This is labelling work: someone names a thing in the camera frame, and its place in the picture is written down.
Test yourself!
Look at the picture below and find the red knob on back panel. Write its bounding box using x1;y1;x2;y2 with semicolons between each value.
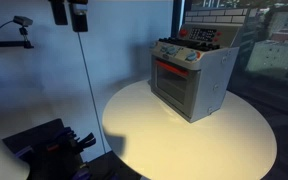
178;28;189;38

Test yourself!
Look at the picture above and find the grey camera on mount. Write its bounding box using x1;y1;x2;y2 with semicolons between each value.
12;15;34;28

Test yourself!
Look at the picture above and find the black bag with purple straps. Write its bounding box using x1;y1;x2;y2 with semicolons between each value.
2;118;98;180

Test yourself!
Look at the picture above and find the red oven door handle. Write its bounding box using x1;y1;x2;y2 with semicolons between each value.
154;59;190;78

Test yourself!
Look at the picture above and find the brick pattern back panel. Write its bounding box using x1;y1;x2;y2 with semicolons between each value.
184;7;252;25

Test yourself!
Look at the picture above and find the black stove burner grate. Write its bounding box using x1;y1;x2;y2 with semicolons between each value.
158;36;220;52

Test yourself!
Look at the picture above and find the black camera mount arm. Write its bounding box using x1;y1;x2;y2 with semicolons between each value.
0;26;35;50

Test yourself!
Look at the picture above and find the blue knob with red marker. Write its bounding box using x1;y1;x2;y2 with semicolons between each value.
185;50;199;62

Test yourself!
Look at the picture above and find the grey toy oven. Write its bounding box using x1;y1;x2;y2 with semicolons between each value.
149;22;240;124

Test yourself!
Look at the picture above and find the large blue oven knob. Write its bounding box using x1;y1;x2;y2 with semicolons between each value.
166;46;179;56

